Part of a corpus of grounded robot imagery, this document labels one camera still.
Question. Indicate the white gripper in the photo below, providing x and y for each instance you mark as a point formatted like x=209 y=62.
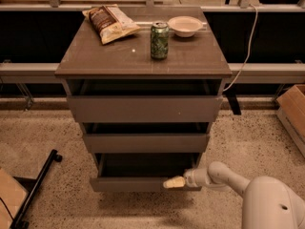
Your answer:
x=191 y=177

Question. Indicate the grey bottom drawer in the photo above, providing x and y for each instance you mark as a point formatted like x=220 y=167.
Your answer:
x=142 y=172

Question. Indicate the grey drawer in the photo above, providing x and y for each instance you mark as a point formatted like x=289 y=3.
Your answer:
x=142 y=172
x=137 y=109
x=181 y=143

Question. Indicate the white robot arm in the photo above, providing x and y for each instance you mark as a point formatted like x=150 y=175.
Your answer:
x=268 y=203

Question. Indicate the grey middle drawer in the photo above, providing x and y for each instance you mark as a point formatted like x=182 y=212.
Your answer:
x=181 y=143

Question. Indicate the grey drawer cabinet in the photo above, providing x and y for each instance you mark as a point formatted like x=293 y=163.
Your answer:
x=195 y=66

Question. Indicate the grey top drawer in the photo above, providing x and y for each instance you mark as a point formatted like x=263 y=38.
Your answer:
x=137 y=109

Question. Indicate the cardboard box right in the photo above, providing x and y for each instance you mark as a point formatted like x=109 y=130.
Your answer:
x=291 y=113

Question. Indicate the green soda can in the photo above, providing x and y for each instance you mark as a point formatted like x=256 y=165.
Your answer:
x=159 y=40

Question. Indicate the white bowl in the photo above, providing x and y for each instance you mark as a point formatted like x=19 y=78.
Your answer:
x=185 y=26

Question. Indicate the black rolling stand leg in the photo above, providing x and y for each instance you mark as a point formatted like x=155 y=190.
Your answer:
x=32 y=185

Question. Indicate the cardboard piece bottom left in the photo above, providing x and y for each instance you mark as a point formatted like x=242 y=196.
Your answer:
x=12 y=195

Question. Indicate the brown chip bag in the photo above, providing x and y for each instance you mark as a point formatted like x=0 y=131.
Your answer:
x=110 y=23

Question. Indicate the black bracket under rail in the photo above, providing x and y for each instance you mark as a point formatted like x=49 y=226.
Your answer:
x=233 y=102

